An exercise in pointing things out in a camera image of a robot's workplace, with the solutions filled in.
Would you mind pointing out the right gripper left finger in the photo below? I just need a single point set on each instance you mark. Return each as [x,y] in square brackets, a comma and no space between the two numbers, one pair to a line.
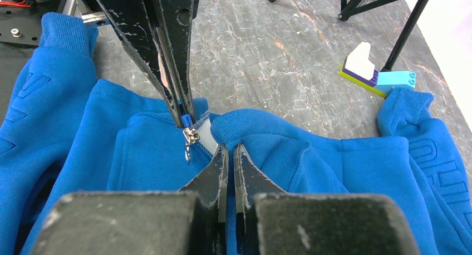
[188,221]

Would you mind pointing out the silver zipper slider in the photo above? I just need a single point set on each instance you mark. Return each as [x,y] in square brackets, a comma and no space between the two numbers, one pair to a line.
[191,137]

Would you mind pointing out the toy brick stack white blue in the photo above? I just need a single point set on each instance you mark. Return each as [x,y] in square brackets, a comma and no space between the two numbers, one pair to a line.
[358,68]

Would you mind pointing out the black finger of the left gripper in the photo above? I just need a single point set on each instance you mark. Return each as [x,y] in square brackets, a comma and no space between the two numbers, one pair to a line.
[131,23]
[173,23]

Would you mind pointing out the black music stand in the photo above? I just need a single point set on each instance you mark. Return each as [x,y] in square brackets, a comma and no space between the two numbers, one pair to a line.
[309,38]

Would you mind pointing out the blue zip-up jacket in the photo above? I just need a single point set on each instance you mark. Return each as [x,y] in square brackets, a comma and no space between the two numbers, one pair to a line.
[66,130]

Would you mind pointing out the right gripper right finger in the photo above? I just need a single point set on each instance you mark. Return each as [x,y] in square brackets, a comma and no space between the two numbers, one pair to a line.
[271,221]

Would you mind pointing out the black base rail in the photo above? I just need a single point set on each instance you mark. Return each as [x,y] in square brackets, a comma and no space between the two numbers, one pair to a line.
[21,19]

